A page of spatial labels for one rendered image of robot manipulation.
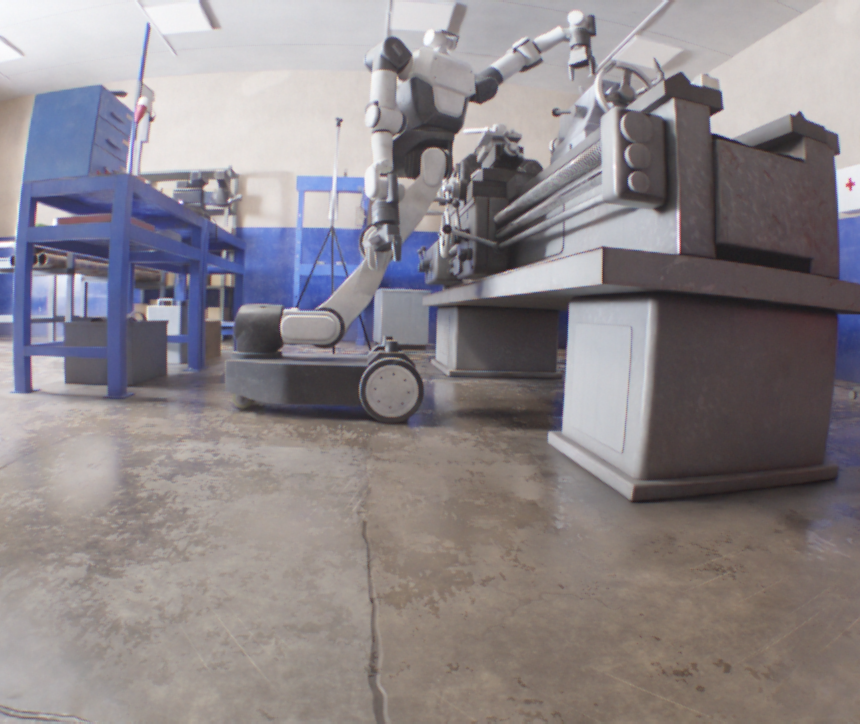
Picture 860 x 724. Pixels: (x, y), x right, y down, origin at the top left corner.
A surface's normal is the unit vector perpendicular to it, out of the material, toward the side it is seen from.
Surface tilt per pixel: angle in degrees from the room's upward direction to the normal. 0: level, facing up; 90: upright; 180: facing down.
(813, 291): 90
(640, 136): 90
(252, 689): 0
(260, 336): 90
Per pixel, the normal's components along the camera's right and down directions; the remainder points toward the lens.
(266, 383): -0.24, 0.07
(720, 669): 0.04, -1.00
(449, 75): 0.59, 0.10
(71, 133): 0.11, 0.09
